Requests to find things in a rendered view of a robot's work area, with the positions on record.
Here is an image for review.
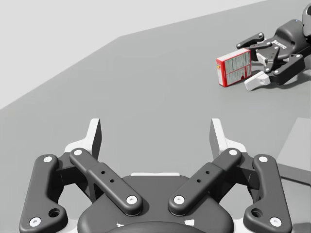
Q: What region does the red and white carton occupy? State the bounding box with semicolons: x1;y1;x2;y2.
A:
216;48;252;87

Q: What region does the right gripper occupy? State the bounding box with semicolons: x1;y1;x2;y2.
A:
236;20;311;91

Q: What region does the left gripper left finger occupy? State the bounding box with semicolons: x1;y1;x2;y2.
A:
18;118;144;233

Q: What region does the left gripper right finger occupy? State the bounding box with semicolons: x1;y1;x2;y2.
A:
168;118;294;233

